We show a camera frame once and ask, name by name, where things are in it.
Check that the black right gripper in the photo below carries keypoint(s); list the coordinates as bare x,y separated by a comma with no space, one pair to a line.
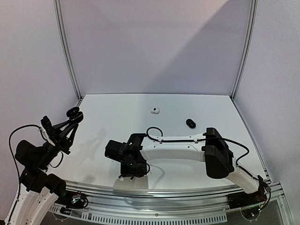
128,176

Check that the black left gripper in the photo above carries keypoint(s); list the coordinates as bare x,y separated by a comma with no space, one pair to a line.
61,139

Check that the small black charging case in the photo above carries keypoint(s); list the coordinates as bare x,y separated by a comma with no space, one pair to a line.
74,114

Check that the large black charging case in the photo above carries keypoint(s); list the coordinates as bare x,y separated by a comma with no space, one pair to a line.
190,123

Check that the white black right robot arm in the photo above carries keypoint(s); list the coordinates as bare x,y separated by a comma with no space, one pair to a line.
220,155

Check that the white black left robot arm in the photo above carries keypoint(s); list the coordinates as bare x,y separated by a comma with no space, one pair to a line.
37,190

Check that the white earbud charging case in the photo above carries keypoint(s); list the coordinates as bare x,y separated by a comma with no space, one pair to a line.
154,110

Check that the front aluminium rail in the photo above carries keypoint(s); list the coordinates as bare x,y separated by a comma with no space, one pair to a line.
158,199

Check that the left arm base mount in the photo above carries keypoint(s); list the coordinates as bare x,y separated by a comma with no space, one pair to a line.
73,201

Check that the perforated metal cable tray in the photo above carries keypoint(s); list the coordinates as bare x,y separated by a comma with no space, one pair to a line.
116,218

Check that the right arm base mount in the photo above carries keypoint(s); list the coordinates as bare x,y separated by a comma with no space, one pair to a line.
241,199

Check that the left aluminium frame post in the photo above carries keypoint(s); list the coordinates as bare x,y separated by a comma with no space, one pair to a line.
65,48

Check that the aluminium frame post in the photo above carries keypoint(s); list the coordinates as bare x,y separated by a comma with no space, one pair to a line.
245,50
65,48

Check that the right aluminium frame post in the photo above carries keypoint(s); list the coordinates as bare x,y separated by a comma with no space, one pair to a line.
245,50

